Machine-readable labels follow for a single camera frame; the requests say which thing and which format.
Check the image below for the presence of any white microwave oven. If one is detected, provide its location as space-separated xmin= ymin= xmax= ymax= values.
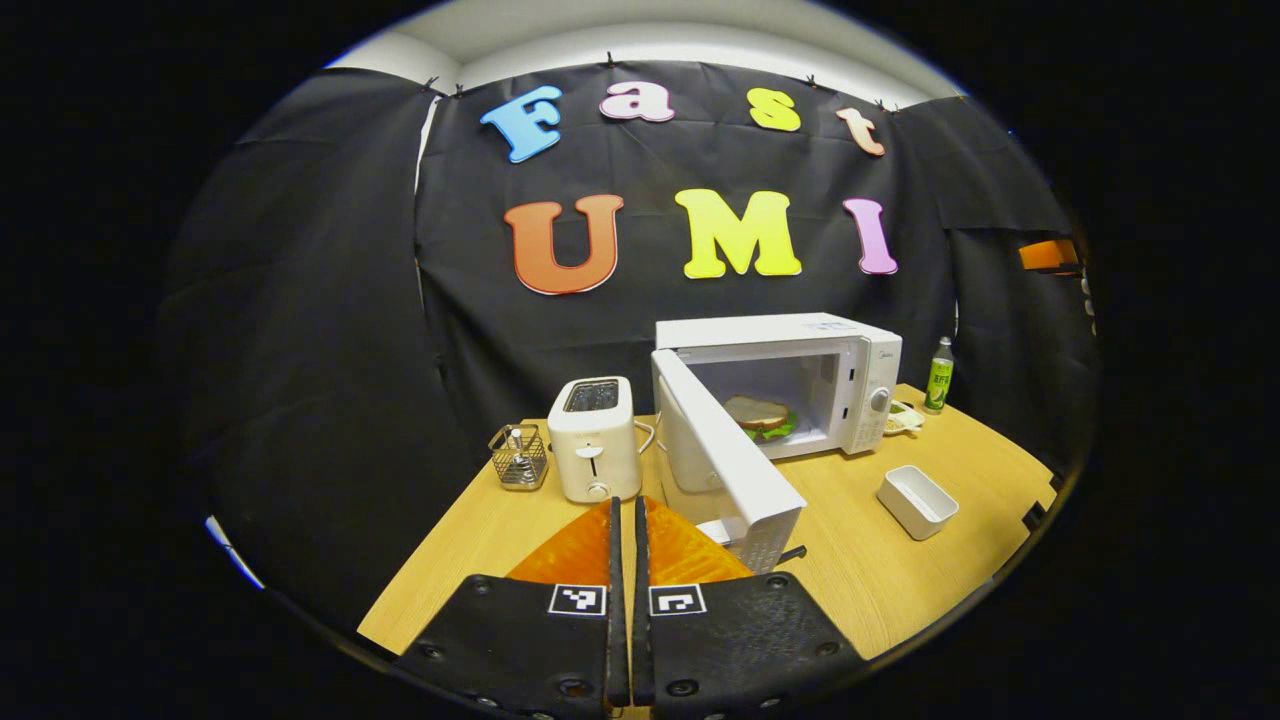
xmin=650 ymin=313 xmax=904 ymax=574

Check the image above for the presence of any sandwich with lettuce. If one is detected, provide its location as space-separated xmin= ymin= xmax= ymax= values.
xmin=722 ymin=395 xmax=799 ymax=443

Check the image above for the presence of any white toaster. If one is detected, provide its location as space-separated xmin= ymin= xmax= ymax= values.
xmin=546 ymin=376 xmax=643 ymax=504

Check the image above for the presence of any metal wire basket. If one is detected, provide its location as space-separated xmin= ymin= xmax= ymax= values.
xmin=488 ymin=424 xmax=550 ymax=491

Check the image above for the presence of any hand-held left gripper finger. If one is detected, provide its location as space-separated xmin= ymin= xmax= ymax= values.
xmin=395 ymin=497 xmax=631 ymax=716
xmin=632 ymin=495 xmax=869 ymax=716

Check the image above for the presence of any green drink bottle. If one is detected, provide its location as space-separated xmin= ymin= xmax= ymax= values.
xmin=923 ymin=337 xmax=956 ymax=415

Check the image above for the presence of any white rectangular tray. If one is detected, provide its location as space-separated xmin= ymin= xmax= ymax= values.
xmin=877 ymin=465 xmax=960 ymax=542

